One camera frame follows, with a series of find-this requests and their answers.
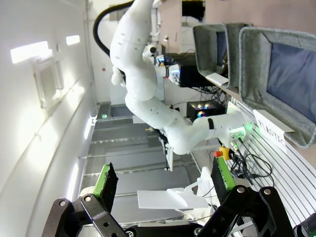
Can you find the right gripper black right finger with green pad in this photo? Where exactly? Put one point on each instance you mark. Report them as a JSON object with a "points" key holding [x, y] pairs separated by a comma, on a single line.
{"points": [[219, 182]]}

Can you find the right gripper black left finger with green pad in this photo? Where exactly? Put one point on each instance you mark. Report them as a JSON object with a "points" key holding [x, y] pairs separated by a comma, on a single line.
{"points": [[108, 190]]}

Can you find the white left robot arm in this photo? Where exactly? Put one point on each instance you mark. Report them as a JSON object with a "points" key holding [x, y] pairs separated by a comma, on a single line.
{"points": [[133, 61]]}

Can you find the grey felt basket plastic label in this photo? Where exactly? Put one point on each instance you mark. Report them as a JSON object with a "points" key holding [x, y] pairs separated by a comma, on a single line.
{"points": [[254, 74]]}

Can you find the grey felt basket blank label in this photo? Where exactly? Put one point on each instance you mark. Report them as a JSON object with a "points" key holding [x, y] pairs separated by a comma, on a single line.
{"points": [[206, 49]]}

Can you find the yellow red emergency stop button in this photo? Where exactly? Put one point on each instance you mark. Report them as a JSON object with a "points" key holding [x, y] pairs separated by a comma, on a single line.
{"points": [[224, 151]]}

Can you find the white flat plate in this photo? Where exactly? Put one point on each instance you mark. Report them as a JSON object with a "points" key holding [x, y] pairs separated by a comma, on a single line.
{"points": [[158, 200]]}

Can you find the white paper label reading plastic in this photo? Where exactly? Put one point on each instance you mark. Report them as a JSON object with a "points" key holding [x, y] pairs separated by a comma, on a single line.
{"points": [[270, 133]]}

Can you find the black computer with coloured fans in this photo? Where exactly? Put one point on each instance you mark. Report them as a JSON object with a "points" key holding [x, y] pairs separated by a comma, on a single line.
{"points": [[205, 109]]}

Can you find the black ribbed part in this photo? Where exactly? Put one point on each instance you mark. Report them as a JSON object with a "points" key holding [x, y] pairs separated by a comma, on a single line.
{"points": [[306, 228]]}

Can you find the white blank paper label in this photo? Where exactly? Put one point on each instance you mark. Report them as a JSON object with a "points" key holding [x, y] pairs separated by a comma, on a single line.
{"points": [[217, 78]]}

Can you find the black monitor box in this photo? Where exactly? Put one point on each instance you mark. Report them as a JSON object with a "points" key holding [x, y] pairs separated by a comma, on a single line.
{"points": [[192, 76]]}

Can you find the white device with blue lights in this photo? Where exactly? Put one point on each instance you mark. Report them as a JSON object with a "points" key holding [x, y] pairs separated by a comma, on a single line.
{"points": [[171, 71]]}

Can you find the white ceiling vent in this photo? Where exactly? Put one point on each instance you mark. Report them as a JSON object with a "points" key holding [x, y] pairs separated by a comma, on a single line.
{"points": [[48, 81]]}

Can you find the small ceiling light panel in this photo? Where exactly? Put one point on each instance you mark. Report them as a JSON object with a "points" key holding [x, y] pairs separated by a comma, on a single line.
{"points": [[72, 40]]}

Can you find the large ceiling light panel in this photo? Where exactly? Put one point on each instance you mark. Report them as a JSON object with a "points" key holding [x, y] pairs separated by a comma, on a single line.
{"points": [[28, 51]]}

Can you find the light wooden cabinet panel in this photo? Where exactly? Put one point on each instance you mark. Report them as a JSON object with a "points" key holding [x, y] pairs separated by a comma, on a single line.
{"points": [[171, 24]]}

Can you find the white printed bracket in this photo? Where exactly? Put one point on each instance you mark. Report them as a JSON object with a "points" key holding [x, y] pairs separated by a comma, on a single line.
{"points": [[206, 180]]}

